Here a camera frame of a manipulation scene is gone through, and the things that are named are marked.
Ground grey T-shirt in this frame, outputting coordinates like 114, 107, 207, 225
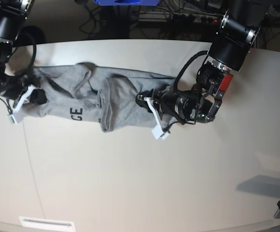
21, 63, 175, 132

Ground blue plastic part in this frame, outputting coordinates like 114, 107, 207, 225
94, 0, 160, 6

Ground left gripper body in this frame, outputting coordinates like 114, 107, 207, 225
149, 87, 178, 121

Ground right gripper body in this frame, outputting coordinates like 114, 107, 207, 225
0, 75, 41, 106

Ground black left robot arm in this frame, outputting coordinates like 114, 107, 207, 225
136, 0, 274, 125

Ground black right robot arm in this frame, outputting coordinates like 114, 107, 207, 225
0, 0, 47, 105

